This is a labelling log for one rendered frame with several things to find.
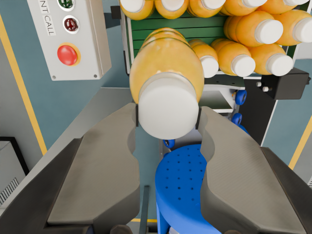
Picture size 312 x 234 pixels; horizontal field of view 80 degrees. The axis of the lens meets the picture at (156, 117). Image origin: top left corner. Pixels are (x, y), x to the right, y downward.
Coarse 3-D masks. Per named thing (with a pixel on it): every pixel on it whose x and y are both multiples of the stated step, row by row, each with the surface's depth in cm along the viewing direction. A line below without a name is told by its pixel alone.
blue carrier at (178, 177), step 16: (192, 144) 62; (176, 160) 55; (192, 160) 55; (160, 176) 50; (176, 176) 50; (192, 176) 50; (160, 192) 46; (176, 192) 45; (192, 192) 45; (160, 208) 47; (176, 208) 42; (192, 208) 42; (160, 224) 63; (176, 224) 42; (192, 224) 39; (208, 224) 38
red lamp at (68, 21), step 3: (69, 18) 32; (66, 21) 32; (69, 21) 32; (72, 21) 32; (75, 21) 32; (66, 24) 32; (69, 24) 32; (72, 24) 32; (75, 24) 32; (66, 27) 32; (69, 27) 32; (72, 27) 32; (75, 27) 32; (69, 30) 32; (72, 30) 32; (75, 30) 33
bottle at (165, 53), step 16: (160, 32) 21; (176, 32) 22; (144, 48) 16; (160, 48) 14; (176, 48) 14; (144, 64) 14; (160, 64) 13; (176, 64) 13; (192, 64) 14; (144, 80) 14; (192, 80) 13
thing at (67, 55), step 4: (60, 48) 34; (64, 48) 34; (68, 48) 34; (72, 48) 34; (60, 52) 34; (64, 52) 34; (68, 52) 34; (72, 52) 34; (60, 56) 34; (64, 56) 34; (68, 56) 34; (72, 56) 34; (76, 56) 34; (60, 60) 35; (64, 60) 35; (68, 60) 35; (72, 60) 35; (76, 60) 35; (68, 64) 35; (72, 64) 35
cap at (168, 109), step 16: (160, 80) 12; (176, 80) 12; (144, 96) 11; (160, 96) 11; (176, 96) 11; (192, 96) 11; (144, 112) 12; (160, 112) 12; (176, 112) 12; (192, 112) 11; (144, 128) 12; (160, 128) 12; (176, 128) 12; (192, 128) 12
